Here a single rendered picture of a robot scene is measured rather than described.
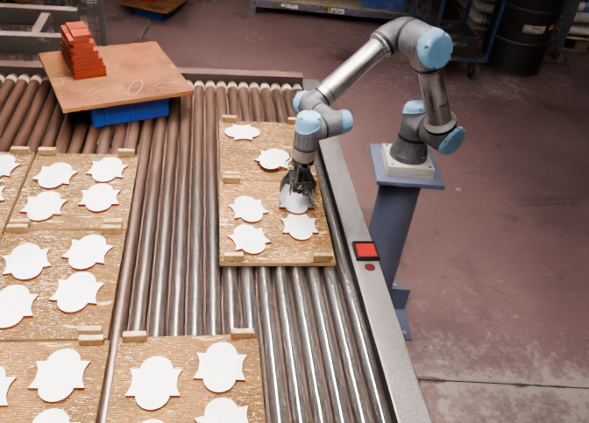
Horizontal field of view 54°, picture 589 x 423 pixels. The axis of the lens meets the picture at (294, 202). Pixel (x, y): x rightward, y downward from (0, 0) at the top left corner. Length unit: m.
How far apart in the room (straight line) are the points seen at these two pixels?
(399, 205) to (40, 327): 1.44
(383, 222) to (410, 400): 1.11
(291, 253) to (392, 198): 0.75
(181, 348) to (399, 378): 0.55
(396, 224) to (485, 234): 1.23
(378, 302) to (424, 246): 1.71
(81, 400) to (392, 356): 0.77
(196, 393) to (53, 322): 0.43
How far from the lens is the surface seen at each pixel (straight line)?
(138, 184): 2.07
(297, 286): 1.71
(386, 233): 2.52
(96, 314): 1.63
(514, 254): 3.58
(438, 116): 2.11
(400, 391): 1.55
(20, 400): 1.51
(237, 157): 2.18
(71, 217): 1.93
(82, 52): 2.46
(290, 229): 1.85
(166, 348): 1.53
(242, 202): 1.94
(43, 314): 1.66
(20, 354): 1.59
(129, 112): 2.39
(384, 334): 1.65
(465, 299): 3.18
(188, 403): 1.44
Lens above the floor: 2.14
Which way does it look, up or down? 38 degrees down
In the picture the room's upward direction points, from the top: 7 degrees clockwise
